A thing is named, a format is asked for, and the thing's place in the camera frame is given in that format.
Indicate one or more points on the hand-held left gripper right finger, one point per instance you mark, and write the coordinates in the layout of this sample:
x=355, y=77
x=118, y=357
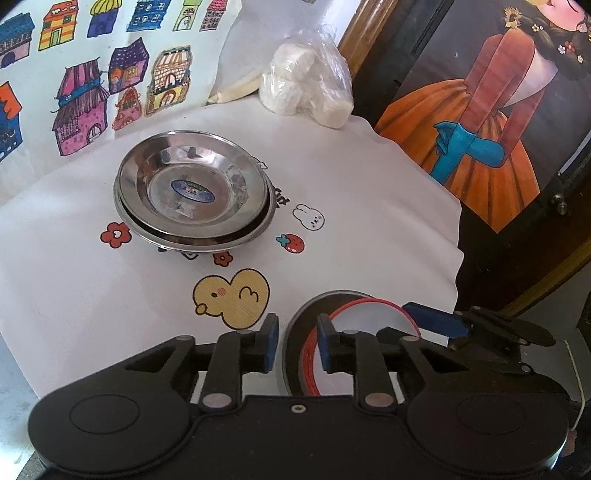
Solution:
x=322, y=344

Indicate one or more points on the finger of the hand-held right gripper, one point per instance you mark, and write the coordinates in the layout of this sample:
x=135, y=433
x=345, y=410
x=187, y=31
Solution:
x=434, y=318
x=494, y=357

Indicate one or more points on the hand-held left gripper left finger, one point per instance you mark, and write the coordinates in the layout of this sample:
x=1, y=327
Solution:
x=273, y=344

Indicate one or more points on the small stainless steel bowl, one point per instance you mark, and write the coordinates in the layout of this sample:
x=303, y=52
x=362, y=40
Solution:
x=295, y=332

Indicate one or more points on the plain stainless steel plate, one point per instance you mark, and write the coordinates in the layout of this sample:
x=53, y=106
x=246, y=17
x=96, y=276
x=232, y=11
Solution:
x=198, y=244

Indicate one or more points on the labelled stainless steel plate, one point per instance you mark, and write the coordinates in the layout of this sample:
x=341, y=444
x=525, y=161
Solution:
x=189, y=184

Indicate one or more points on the orange dress figure painting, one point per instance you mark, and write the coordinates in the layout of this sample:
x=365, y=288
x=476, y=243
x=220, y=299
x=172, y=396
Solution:
x=480, y=115

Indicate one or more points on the white printed tablecloth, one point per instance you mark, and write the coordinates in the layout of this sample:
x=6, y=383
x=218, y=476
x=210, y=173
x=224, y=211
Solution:
x=69, y=286

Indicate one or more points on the rolled cream paper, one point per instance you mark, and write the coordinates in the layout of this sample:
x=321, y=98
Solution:
x=231, y=92

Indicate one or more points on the clear plastic bag white lumps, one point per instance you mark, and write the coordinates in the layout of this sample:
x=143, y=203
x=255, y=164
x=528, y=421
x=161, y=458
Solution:
x=295, y=78

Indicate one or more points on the colourful houses drawing poster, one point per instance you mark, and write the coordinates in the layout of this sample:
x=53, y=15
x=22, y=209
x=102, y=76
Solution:
x=83, y=74

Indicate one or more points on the wooden frame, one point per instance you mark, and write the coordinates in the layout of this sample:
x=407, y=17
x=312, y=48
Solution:
x=364, y=32

